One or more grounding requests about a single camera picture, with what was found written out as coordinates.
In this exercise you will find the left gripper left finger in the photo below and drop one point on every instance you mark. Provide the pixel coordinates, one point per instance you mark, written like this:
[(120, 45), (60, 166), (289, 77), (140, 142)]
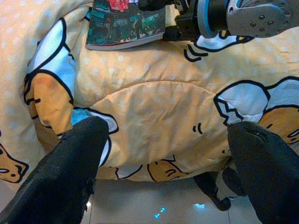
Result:
[(58, 182)]

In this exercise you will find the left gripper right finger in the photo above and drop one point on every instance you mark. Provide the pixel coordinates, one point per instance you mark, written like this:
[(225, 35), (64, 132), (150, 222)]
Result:
[(268, 177)]

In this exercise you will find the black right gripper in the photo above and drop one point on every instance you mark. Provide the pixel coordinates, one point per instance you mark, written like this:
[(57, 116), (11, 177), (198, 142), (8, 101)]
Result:
[(187, 23)]

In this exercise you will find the dark cover book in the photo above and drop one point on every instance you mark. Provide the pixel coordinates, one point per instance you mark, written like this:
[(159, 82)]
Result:
[(121, 25)]

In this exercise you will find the yellow cartoon print pillow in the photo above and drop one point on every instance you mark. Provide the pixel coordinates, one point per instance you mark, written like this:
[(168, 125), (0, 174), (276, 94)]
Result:
[(151, 130)]

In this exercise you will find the black robot left foot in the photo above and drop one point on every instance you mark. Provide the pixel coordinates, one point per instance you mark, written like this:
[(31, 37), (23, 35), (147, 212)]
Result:
[(210, 186)]

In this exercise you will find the yellow cartoon print blanket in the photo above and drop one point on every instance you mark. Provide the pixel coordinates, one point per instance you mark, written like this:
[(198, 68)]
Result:
[(16, 58)]

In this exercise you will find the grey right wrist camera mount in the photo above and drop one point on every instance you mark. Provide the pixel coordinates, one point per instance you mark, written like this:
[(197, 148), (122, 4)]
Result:
[(202, 21)]

